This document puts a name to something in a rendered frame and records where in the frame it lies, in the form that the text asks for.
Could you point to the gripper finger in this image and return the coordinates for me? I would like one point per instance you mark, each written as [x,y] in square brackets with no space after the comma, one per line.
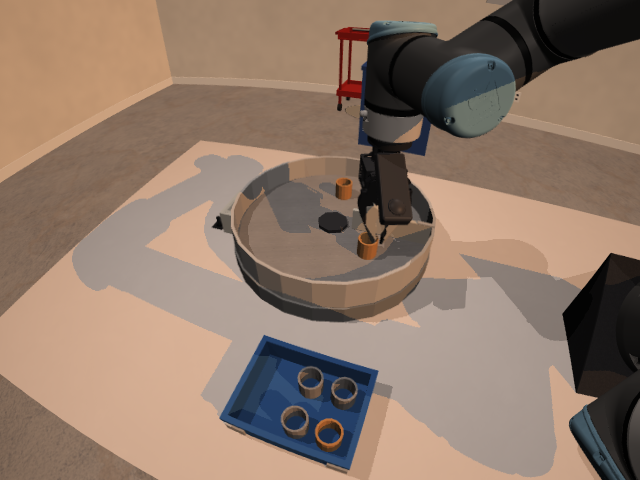
[369,214]
[389,229]

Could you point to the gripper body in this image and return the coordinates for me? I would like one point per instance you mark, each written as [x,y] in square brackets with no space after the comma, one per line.
[368,167]

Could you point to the blue open crate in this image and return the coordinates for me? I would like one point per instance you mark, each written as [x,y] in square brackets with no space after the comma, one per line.
[269,385]

